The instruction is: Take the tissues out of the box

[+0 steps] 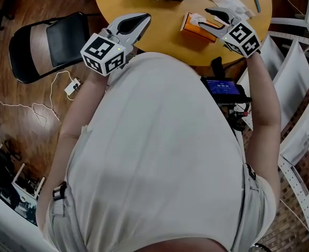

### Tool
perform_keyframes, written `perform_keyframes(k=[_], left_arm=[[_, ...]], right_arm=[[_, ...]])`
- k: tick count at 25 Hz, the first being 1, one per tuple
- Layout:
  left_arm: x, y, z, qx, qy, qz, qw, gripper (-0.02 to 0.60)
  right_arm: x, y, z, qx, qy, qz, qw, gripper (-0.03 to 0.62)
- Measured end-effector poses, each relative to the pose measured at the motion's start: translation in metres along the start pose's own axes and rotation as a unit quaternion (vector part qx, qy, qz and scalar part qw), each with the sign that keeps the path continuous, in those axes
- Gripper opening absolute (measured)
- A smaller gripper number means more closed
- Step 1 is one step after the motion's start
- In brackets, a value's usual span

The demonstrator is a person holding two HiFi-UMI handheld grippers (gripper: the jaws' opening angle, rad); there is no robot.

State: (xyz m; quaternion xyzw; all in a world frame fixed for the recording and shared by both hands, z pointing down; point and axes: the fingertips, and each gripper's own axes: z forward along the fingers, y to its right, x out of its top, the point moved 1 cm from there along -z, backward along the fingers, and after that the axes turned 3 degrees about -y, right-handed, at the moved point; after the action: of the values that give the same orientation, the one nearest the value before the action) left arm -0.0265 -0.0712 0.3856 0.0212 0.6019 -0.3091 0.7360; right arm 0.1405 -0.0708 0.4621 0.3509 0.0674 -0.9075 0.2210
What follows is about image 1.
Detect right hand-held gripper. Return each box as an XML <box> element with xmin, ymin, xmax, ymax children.
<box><xmin>198</xmin><ymin>7</ymin><xmax>262</xmax><ymax>59</ymax></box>

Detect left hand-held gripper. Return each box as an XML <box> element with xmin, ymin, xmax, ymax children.
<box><xmin>80</xmin><ymin>13</ymin><xmax>152</xmax><ymax>76</ymax></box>

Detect white tissues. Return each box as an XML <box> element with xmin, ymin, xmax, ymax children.
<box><xmin>209</xmin><ymin>0</ymin><xmax>256</xmax><ymax>21</ymax></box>

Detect white tissue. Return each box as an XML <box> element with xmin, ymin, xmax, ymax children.
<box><xmin>189</xmin><ymin>13</ymin><xmax>207</xmax><ymax>27</ymax></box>

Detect orange tissue box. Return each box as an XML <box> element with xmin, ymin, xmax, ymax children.
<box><xmin>180</xmin><ymin>12</ymin><xmax>220</xmax><ymax>43</ymax></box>

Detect person's left forearm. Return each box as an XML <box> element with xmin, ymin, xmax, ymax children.
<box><xmin>58</xmin><ymin>68</ymin><xmax>111</xmax><ymax>141</ymax></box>

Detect person's right forearm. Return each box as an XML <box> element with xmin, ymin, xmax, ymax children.
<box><xmin>245</xmin><ymin>51</ymin><xmax>282</xmax><ymax>132</ymax></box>

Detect white board panel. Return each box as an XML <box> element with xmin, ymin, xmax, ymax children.
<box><xmin>279</xmin><ymin>79</ymin><xmax>309</xmax><ymax>165</ymax></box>
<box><xmin>259</xmin><ymin>34</ymin><xmax>285</xmax><ymax>81</ymax></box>
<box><xmin>272</xmin><ymin>39</ymin><xmax>309</xmax><ymax>131</ymax></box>

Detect black monitor screen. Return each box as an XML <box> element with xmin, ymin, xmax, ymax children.
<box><xmin>200</xmin><ymin>76</ymin><xmax>250</xmax><ymax>105</ymax></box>

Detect black folding chair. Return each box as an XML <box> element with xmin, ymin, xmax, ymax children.
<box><xmin>8</xmin><ymin>12</ymin><xmax>91</xmax><ymax>84</ymax></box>

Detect white power strip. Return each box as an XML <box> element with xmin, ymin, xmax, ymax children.
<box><xmin>64</xmin><ymin>77</ymin><xmax>82</xmax><ymax>97</ymax></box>

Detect person's white shirt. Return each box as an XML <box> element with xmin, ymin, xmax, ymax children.
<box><xmin>42</xmin><ymin>51</ymin><xmax>277</xmax><ymax>252</ymax></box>

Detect white metal rack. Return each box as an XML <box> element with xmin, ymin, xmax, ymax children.
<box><xmin>237</xmin><ymin>0</ymin><xmax>309</xmax><ymax>252</ymax></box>

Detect cluttered white shelf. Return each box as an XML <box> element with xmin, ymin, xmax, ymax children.
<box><xmin>0</xmin><ymin>126</ymin><xmax>46</xmax><ymax>227</ymax></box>

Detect black monitor mount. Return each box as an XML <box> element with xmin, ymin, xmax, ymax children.
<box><xmin>217</xmin><ymin>102</ymin><xmax>253</xmax><ymax>132</ymax></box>

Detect white power cable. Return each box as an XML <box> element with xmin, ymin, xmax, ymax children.
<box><xmin>0</xmin><ymin>47</ymin><xmax>76</xmax><ymax>127</ymax></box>

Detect grey strap with black buckle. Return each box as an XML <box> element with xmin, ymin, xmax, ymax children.
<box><xmin>51</xmin><ymin>181</ymin><xmax>68</xmax><ymax>218</ymax></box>
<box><xmin>243</xmin><ymin>163</ymin><xmax>258</xmax><ymax>192</ymax></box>

